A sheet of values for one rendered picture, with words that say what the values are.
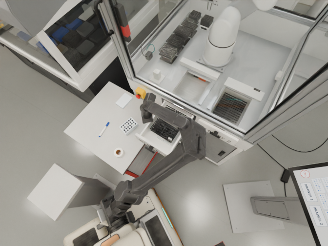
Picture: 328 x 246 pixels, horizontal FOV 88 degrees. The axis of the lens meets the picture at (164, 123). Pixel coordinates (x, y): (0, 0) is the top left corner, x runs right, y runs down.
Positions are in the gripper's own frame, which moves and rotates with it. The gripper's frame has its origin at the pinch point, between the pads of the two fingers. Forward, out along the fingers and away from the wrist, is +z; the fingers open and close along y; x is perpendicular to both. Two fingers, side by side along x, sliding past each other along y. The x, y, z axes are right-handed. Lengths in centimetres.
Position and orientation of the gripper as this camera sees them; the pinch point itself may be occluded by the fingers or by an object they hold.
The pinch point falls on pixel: (148, 119)
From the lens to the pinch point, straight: 114.2
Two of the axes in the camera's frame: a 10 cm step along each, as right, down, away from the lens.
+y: -1.7, -9.3, 3.3
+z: 0.1, 3.3, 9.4
